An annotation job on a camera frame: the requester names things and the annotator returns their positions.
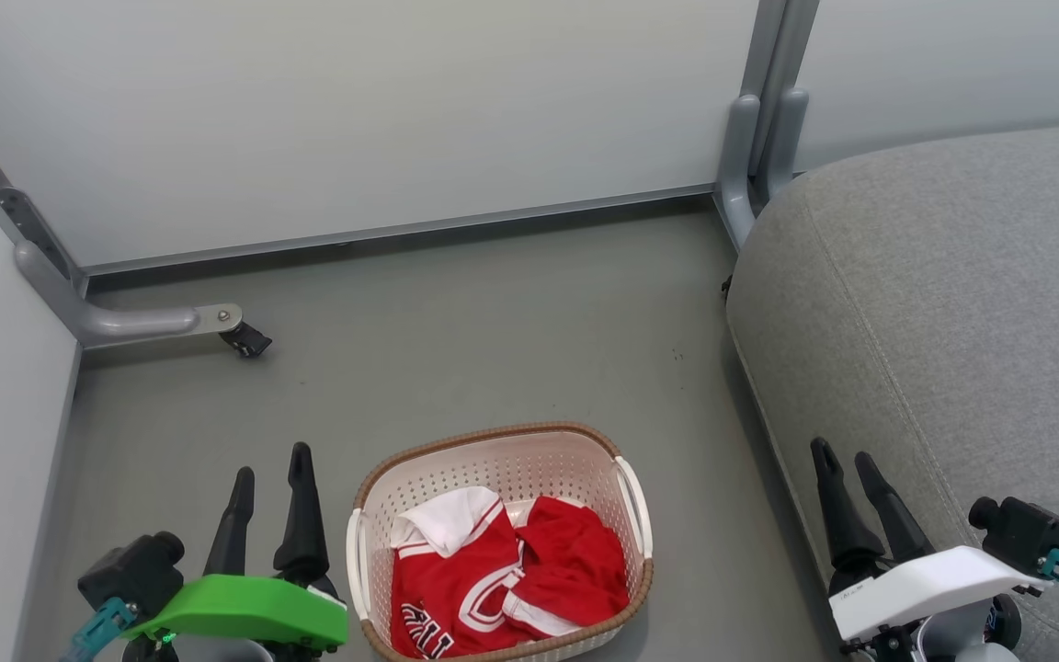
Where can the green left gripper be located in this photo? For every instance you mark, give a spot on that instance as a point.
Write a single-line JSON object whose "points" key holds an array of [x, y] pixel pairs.
{"points": [[244, 609]]}

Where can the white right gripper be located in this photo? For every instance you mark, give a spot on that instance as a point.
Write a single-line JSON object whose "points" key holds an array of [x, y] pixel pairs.
{"points": [[925, 584]]}

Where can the red jersey with white sleeve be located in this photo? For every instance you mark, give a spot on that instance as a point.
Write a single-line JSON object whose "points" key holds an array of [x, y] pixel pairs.
{"points": [[456, 588]]}

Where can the red garment with white cuff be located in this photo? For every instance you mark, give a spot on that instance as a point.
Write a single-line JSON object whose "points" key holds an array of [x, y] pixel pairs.
{"points": [[575, 561]]}

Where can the grey fabric sofa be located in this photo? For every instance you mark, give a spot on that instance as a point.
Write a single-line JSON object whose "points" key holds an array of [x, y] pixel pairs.
{"points": [[934, 303]]}

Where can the black caster wheel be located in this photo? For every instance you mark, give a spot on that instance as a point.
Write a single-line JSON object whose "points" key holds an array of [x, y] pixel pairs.
{"points": [[246, 340]]}

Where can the white perforated laundry basket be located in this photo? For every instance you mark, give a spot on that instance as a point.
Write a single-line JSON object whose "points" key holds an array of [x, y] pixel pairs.
{"points": [[511, 464]]}

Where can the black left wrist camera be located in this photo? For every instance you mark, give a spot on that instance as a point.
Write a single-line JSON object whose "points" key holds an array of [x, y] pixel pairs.
{"points": [[130, 572]]}

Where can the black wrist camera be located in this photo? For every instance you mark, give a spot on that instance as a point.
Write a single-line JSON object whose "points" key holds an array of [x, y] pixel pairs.
{"points": [[130, 572], [1024, 533]]}

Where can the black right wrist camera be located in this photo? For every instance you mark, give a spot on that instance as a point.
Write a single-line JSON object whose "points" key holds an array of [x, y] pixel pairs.
{"points": [[1024, 533]]}

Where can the grey metal frame leg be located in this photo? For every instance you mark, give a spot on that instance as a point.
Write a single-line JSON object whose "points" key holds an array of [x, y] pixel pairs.
{"points": [[125, 322]]}

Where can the grey metal frame post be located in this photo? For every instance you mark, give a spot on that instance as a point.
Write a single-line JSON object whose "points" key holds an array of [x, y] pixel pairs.
{"points": [[739, 156]]}

